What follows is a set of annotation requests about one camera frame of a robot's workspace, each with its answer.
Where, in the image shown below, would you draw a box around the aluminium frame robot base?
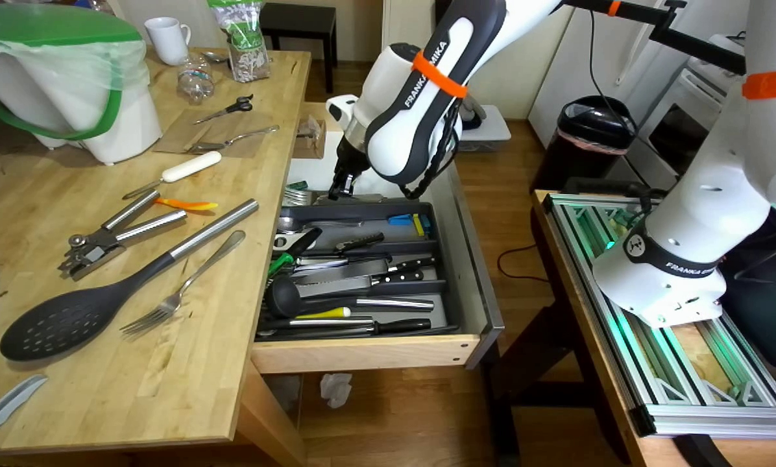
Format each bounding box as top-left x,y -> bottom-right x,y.
543,193 -> 776,440

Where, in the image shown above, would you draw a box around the silver fork back table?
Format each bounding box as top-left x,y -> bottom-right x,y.
187,124 -> 278,157

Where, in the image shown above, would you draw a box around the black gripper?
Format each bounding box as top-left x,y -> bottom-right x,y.
325,95 -> 374,196

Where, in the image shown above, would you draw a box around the black ladle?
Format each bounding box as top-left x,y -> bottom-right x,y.
261,281 -> 432,320

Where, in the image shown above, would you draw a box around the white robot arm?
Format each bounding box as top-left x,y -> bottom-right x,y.
329,0 -> 776,327

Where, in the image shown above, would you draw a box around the silver can opener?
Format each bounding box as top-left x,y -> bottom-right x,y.
56,191 -> 187,281

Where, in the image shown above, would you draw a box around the white mug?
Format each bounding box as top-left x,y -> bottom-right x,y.
146,17 -> 192,66

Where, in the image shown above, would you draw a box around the white and green bag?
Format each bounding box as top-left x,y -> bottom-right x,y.
0,3 -> 161,166

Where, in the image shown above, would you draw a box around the grey utensil organizer tray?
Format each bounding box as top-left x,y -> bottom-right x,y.
256,201 -> 454,335

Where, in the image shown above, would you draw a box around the green patterned package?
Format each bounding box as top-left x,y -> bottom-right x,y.
207,0 -> 269,83

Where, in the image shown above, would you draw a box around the grey knife blade corner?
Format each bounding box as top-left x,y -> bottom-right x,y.
0,374 -> 46,427

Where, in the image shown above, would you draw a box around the black trash bin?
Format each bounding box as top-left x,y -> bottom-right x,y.
532,97 -> 636,191

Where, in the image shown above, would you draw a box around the wooden drawer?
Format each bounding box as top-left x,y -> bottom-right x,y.
248,87 -> 505,377

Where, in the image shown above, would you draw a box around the long black handled knife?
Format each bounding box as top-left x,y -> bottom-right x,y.
256,320 -> 431,341

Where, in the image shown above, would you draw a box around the clear glass jar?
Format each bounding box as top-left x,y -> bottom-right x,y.
177,61 -> 213,104

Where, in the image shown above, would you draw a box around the silver fork front table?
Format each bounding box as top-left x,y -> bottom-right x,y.
120,230 -> 246,335

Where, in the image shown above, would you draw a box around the orange handled peeler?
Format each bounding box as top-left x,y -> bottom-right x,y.
156,197 -> 217,215

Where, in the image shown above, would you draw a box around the black slotted spoon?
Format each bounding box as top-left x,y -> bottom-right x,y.
0,201 -> 260,362

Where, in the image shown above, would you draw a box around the grey stapler on tray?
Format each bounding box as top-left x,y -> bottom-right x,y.
460,104 -> 510,143

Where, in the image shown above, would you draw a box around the small scissors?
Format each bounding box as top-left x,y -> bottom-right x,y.
198,95 -> 255,123

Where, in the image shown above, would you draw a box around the black stool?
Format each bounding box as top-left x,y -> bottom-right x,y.
260,3 -> 338,95

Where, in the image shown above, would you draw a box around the silver fork table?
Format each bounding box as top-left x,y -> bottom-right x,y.
187,124 -> 278,157
120,230 -> 246,335

